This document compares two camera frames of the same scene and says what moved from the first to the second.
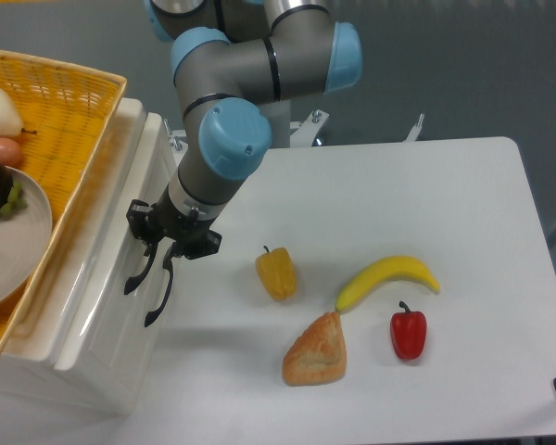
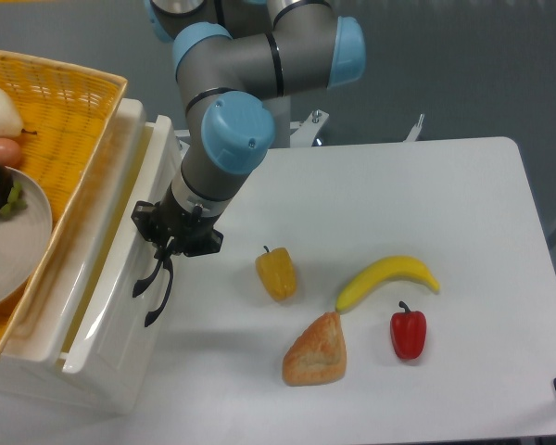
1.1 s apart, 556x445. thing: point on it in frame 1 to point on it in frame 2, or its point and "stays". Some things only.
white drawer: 66,298 to 111,336
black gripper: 150,223 stays
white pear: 0,118 stays
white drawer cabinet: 77,336 stays
